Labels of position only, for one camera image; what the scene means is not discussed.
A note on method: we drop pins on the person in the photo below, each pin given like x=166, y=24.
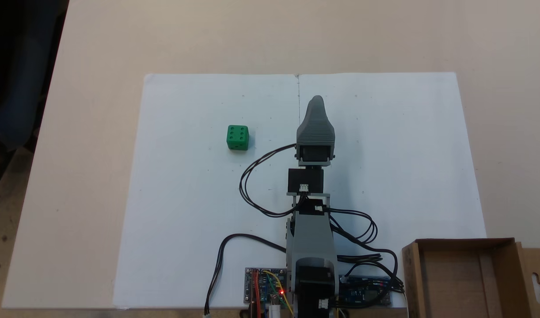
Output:
x=0, y=110

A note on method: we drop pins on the white USB plug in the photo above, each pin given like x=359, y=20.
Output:
x=275, y=312

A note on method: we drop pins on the brown cardboard box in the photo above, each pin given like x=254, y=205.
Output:
x=455, y=282

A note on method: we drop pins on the green die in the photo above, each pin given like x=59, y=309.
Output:
x=237, y=137

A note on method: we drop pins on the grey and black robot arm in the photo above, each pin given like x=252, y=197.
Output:
x=312, y=238

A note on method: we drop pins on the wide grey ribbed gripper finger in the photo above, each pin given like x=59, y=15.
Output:
x=316, y=119

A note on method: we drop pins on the blue circuit board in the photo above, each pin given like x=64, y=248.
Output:
x=363, y=293

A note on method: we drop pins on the large white paper sheet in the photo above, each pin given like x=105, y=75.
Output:
x=186, y=198

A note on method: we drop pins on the circuit board with red LED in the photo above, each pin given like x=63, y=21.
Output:
x=249, y=282

